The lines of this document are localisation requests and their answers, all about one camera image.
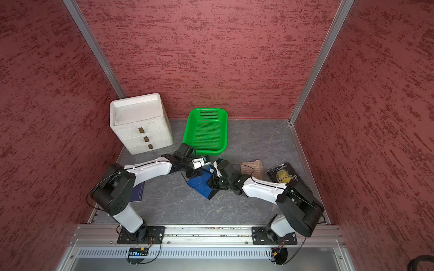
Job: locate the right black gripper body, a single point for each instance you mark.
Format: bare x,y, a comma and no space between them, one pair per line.
224,183

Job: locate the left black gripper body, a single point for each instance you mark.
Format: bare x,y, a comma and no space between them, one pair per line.
187,167

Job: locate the grey blue cloth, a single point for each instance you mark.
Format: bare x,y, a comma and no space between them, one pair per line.
200,183

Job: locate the brown striped dishcloth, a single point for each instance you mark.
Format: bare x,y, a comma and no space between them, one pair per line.
253,168

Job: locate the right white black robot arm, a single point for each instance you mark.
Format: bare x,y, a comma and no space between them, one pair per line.
300,209

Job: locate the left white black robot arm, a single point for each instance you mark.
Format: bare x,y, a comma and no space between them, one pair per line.
113,192

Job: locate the green plastic basket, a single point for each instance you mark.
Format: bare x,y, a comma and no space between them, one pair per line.
207,131

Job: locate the black gold book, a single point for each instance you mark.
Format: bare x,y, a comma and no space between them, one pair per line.
283,173

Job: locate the blue book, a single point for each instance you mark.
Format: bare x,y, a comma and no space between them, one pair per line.
137,193

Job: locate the white three-drawer cabinet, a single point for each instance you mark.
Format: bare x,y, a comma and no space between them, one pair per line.
141,123

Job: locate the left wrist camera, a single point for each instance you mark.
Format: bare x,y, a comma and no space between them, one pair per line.
200,162

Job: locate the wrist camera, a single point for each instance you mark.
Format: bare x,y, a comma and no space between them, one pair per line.
214,169
200,162

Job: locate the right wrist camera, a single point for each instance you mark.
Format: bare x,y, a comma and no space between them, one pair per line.
214,169

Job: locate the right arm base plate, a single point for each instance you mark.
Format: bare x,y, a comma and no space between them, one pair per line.
271,237

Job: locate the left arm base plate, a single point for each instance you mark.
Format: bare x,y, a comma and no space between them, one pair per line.
144,235

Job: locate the aluminium rail frame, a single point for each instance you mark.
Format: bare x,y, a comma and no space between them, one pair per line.
105,241

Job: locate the left metal corner post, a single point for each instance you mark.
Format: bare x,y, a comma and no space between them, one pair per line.
79,19

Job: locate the metal corner post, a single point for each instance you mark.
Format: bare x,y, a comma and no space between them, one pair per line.
79,19
336,25

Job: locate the right metal corner post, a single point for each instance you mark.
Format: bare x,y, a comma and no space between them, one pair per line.
336,25

